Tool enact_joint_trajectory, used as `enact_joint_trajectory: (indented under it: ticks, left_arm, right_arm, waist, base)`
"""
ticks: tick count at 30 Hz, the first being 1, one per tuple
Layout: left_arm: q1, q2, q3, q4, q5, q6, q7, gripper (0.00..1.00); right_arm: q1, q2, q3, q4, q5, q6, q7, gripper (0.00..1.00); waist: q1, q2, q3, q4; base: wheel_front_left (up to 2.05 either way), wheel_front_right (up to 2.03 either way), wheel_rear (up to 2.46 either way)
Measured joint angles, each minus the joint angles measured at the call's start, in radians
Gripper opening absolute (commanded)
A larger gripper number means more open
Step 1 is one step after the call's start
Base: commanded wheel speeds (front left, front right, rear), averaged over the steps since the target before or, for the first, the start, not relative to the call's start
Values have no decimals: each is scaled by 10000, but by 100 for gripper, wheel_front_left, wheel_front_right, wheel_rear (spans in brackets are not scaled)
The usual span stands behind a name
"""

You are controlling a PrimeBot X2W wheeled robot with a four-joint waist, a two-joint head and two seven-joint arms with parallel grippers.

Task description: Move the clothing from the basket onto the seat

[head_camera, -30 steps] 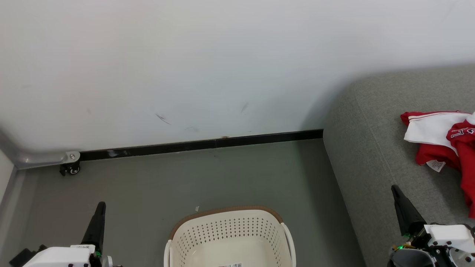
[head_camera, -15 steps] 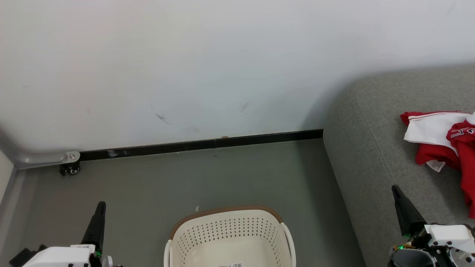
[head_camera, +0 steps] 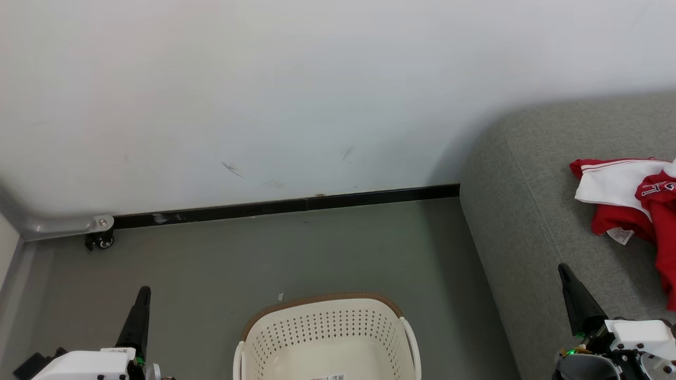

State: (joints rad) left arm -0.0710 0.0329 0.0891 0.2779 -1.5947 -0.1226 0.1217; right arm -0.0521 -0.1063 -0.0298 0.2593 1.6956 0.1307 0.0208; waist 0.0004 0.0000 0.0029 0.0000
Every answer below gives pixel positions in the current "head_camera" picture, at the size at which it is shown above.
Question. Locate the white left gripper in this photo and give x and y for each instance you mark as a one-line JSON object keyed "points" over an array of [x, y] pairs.
{"points": [[84, 367]]}

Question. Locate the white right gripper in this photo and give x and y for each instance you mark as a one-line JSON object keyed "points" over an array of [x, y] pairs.
{"points": [[644, 338]]}

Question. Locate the red basketball jersey with lettering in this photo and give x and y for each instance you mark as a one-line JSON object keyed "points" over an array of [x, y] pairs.
{"points": [[666, 237]]}

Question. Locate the red and white garment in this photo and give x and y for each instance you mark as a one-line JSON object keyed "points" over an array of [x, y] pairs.
{"points": [[607, 184]]}

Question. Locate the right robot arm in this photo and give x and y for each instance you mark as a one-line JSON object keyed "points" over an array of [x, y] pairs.
{"points": [[586, 369]]}

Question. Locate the grey fabric sofa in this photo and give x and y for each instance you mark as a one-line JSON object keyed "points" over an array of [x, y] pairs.
{"points": [[528, 221]]}

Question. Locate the black castor wheel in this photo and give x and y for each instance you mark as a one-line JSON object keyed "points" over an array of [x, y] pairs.
{"points": [[103, 241]]}

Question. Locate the cream perforated laundry basket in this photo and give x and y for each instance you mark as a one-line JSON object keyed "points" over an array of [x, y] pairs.
{"points": [[327, 327]]}

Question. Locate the white barcode sticker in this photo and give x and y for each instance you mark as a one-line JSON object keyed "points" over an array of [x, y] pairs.
{"points": [[328, 377]]}

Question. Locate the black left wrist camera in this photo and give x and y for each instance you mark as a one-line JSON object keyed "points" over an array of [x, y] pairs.
{"points": [[31, 367]]}

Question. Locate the silver metal frame bar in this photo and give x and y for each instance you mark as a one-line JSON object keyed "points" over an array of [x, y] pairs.
{"points": [[63, 227]]}

